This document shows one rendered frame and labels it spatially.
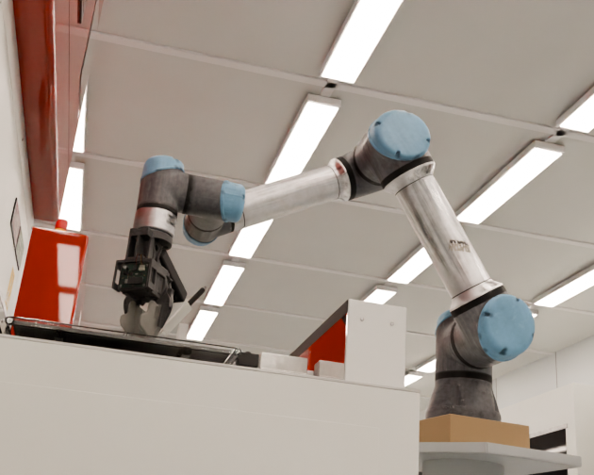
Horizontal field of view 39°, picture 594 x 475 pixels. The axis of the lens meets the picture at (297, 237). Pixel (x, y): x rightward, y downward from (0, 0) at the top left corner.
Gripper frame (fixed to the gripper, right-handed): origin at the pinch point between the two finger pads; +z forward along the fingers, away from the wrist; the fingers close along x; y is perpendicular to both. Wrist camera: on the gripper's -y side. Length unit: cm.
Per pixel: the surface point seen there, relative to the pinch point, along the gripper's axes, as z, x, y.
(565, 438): -73, 58, -486
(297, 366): 2.1, 26.9, -5.0
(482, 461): 11, 53, -41
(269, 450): 19.9, 32.8, 20.5
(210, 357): 1.9, 13.4, 0.3
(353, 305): -3.6, 39.8, 8.5
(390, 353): 3.0, 45.1, 5.2
